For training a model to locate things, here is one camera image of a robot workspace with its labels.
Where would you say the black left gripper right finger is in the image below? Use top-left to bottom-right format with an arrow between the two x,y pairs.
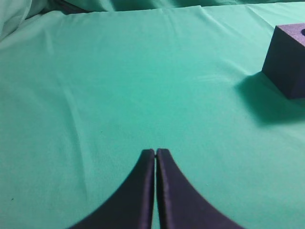
156,149 -> 242,229

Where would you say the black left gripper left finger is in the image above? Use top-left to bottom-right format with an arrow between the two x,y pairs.
71,149 -> 155,229

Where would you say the dark purple foam cube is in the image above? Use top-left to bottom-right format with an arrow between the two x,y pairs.
262,23 -> 305,99

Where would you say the green table cloth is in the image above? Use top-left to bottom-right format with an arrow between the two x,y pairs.
0,2 -> 305,229

